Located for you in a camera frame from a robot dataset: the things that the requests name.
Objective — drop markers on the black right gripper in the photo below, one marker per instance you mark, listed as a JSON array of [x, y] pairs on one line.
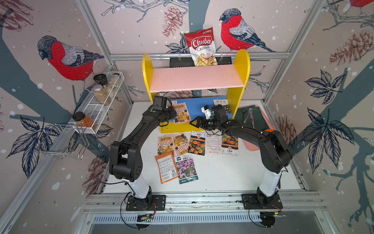
[[201, 120]]

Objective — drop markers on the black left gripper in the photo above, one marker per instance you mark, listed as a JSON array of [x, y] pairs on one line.
[[173, 113]]

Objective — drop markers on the pink storefront seed bag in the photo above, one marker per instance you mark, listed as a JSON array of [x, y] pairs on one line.
[[182, 113], [165, 144], [213, 145], [181, 144]]

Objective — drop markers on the black orange marigold seed bag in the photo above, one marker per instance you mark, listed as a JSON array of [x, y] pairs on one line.
[[197, 144]]

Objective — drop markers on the blue flower seed bag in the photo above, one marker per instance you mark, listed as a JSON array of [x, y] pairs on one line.
[[224, 103]]

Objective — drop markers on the orange bordered seed bag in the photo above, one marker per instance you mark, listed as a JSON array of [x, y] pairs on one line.
[[167, 167]]

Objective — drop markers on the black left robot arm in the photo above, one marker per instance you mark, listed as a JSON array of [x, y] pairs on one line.
[[125, 156]]

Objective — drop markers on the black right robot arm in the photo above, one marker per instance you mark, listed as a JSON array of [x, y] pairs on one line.
[[275, 152]]

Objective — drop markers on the yellow two-tier shelf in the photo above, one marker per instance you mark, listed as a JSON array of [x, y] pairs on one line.
[[233, 77]]

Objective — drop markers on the red Chuba chips bag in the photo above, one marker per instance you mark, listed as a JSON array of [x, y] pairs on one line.
[[202, 47]]

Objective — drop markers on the black spoon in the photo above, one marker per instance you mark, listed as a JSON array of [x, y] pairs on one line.
[[244, 111]]

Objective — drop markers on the dark green cloth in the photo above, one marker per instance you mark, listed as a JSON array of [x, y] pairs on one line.
[[259, 119]]

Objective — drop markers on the silver spoon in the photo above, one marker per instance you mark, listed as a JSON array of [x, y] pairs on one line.
[[247, 117]]

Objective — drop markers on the pale spice jar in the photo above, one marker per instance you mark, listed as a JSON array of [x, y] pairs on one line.
[[115, 78]]

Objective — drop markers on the tan spice jar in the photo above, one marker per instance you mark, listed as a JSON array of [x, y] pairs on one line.
[[100, 94]]

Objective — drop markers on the black lid spice jar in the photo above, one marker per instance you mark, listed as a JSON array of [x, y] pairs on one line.
[[102, 80]]

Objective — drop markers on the orange spice jar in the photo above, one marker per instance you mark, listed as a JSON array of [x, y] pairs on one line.
[[82, 119]]

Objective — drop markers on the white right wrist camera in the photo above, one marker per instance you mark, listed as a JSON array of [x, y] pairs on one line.
[[207, 112]]

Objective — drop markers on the white wire spice rack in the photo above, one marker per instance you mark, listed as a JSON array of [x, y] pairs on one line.
[[98, 112]]

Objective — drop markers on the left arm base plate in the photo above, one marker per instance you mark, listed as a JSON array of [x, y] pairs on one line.
[[150, 203]]

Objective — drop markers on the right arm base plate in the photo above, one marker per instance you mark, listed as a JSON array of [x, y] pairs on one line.
[[260, 202]]

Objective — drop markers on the chrome wire holder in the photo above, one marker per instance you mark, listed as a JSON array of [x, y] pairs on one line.
[[72, 142]]

